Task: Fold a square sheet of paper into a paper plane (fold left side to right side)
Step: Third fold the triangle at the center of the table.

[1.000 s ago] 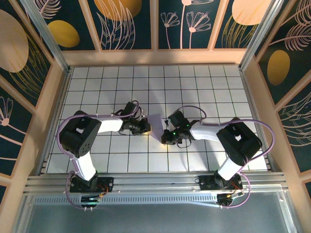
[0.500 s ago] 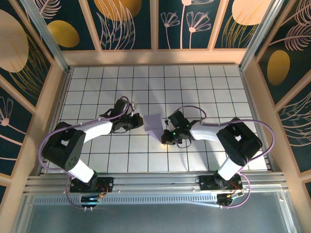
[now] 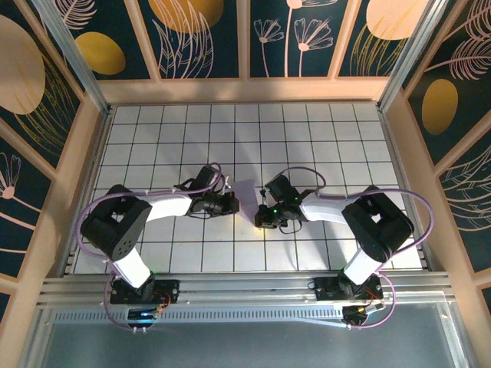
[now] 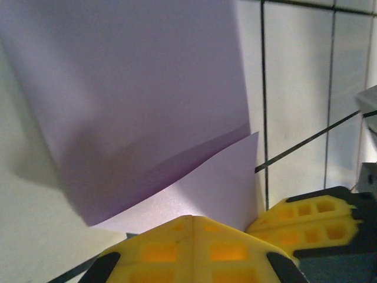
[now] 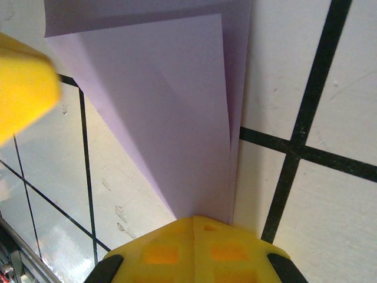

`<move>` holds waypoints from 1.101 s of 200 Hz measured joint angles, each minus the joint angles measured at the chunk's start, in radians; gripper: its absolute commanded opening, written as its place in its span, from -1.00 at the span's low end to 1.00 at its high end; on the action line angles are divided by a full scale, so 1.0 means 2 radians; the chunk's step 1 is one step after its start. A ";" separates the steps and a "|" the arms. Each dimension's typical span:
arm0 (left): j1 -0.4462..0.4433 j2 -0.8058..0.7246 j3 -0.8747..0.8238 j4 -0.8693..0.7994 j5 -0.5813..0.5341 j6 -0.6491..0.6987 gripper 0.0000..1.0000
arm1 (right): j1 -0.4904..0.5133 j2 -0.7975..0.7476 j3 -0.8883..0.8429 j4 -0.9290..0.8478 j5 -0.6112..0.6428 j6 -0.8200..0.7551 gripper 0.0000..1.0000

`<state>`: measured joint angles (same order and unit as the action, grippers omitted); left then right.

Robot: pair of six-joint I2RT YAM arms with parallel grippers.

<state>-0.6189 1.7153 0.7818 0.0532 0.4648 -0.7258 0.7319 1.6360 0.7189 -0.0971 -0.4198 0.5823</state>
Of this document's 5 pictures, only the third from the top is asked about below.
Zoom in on lilac paper sheet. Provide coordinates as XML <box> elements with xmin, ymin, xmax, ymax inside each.
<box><xmin>231</xmin><ymin>179</ymin><xmax>266</xmax><ymax>228</ymax></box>

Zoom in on grey metal sheet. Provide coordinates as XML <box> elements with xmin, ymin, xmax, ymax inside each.
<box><xmin>22</xmin><ymin>302</ymin><xmax>475</xmax><ymax>368</ymax></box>

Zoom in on dark panel with pink flowers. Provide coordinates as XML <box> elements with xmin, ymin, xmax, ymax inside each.
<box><xmin>249</xmin><ymin>0</ymin><xmax>356</xmax><ymax>78</ymax></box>

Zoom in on dark panel, orange circle, leaves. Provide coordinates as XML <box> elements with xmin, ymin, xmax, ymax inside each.
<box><xmin>137</xmin><ymin>0</ymin><xmax>241</xmax><ymax>81</ymax></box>

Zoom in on dark panel, small yellow oval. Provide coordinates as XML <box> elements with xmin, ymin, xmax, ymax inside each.
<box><xmin>49</xmin><ymin>0</ymin><xmax>155</xmax><ymax>81</ymax></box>

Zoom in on dark panel, pink leaf outlines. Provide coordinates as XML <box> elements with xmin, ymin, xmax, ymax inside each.
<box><xmin>437</xmin><ymin>143</ymin><xmax>491</xmax><ymax>274</ymax></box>

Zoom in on dark panel, single pink flower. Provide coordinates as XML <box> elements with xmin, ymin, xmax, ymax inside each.
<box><xmin>0</xmin><ymin>133</ymin><xmax>54</xmax><ymax>278</ymax></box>

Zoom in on dark panel, tall yellow oval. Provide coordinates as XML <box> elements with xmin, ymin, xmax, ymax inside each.
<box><xmin>406</xmin><ymin>57</ymin><xmax>491</xmax><ymax>166</ymax></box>

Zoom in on panel, peach circle, gold lines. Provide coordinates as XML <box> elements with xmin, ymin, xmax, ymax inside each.
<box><xmin>337</xmin><ymin>0</ymin><xmax>433</xmax><ymax>77</ymax></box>

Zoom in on dark panel, large peach circle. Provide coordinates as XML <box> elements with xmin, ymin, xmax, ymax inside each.
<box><xmin>0</xmin><ymin>0</ymin><xmax>84</xmax><ymax>169</ymax></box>

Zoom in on dark panel with pink feather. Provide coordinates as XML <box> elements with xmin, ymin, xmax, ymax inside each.
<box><xmin>401</xmin><ymin>0</ymin><xmax>491</xmax><ymax>88</ymax></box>

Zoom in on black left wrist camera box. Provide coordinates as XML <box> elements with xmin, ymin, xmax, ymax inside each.
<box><xmin>194</xmin><ymin>164</ymin><xmax>222</xmax><ymax>192</ymax></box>

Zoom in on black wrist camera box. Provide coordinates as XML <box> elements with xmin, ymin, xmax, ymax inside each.
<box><xmin>263</xmin><ymin>174</ymin><xmax>303</xmax><ymax>205</ymax></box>
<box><xmin>194</xmin><ymin>164</ymin><xmax>222</xmax><ymax>192</ymax></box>

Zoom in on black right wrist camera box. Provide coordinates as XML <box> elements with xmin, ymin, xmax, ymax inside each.
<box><xmin>263</xmin><ymin>174</ymin><xmax>303</xmax><ymax>205</ymax></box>

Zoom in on long aluminium base rail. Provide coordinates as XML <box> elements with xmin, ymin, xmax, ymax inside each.
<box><xmin>38</xmin><ymin>271</ymin><xmax>453</xmax><ymax>307</ymax></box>

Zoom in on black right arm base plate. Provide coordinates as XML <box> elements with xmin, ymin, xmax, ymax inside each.
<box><xmin>313</xmin><ymin>276</ymin><xmax>384</xmax><ymax>304</ymax></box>

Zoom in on slotted grey cable duct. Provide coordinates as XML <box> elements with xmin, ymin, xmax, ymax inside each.
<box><xmin>53</xmin><ymin>308</ymin><xmax>346</xmax><ymax>326</ymax></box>

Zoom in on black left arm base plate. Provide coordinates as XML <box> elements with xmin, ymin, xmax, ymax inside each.
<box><xmin>110</xmin><ymin>279</ymin><xmax>180</xmax><ymax>306</ymax></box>

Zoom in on arm controller board with wires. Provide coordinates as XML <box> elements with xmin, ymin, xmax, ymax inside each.
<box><xmin>126</xmin><ymin>304</ymin><xmax>162</xmax><ymax>327</ymax></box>
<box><xmin>342</xmin><ymin>302</ymin><xmax>387</xmax><ymax>329</ymax></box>

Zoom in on aluminium table side rail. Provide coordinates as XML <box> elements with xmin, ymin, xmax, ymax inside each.
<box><xmin>377</xmin><ymin>107</ymin><xmax>438</xmax><ymax>271</ymax></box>
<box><xmin>61</xmin><ymin>107</ymin><xmax>114</xmax><ymax>277</ymax></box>

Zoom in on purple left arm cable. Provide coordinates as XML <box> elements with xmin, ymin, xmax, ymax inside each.
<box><xmin>76</xmin><ymin>163</ymin><xmax>232</xmax><ymax>334</ymax></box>

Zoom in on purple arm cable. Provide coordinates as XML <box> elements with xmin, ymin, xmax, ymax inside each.
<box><xmin>76</xmin><ymin>163</ymin><xmax>232</xmax><ymax>334</ymax></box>
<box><xmin>262</xmin><ymin>166</ymin><xmax>437</xmax><ymax>330</ymax></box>

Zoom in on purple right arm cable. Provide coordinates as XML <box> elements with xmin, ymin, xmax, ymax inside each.
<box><xmin>262</xmin><ymin>166</ymin><xmax>437</xmax><ymax>330</ymax></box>

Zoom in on aluminium corner post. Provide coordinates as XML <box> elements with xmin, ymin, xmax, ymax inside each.
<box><xmin>377</xmin><ymin>0</ymin><xmax>450</xmax><ymax>113</ymax></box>
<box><xmin>32</xmin><ymin>0</ymin><xmax>113</xmax><ymax>116</ymax></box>

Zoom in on plain dark wall panel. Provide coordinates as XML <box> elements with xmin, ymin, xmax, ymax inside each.
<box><xmin>477</xmin><ymin>285</ymin><xmax>491</xmax><ymax>321</ymax></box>
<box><xmin>0</xmin><ymin>291</ymin><xmax>12</xmax><ymax>327</ymax></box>

